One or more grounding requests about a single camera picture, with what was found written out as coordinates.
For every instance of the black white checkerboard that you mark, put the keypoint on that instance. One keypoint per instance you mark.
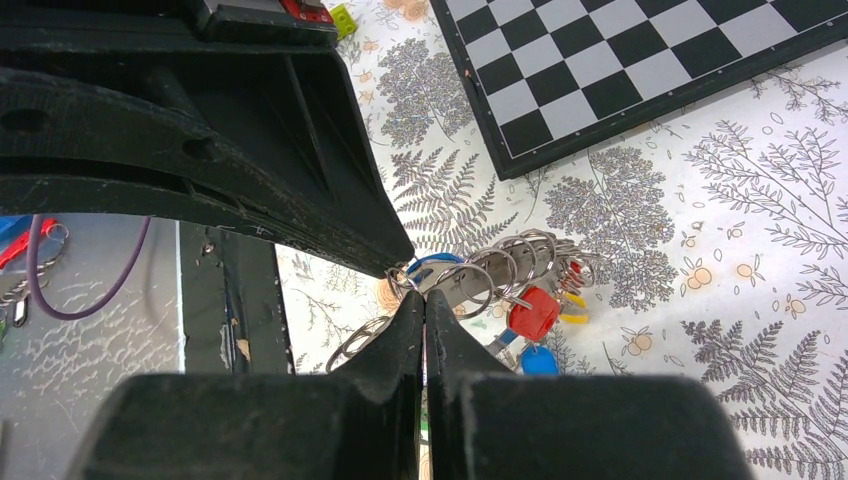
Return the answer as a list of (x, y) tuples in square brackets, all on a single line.
[(547, 79)]

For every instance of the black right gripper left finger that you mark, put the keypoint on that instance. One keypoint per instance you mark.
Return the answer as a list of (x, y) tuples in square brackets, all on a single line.
[(360, 421)]

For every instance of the floral patterned table mat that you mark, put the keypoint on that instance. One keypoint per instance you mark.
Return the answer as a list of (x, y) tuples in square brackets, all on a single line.
[(712, 240)]

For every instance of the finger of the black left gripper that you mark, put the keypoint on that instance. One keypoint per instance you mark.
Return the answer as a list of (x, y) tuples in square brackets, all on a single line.
[(72, 147), (278, 90)]

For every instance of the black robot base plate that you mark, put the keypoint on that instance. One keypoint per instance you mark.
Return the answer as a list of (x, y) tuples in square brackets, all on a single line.
[(232, 306)]

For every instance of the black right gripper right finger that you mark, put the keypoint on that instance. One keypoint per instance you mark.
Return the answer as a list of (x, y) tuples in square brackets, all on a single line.
[(487, 422)]

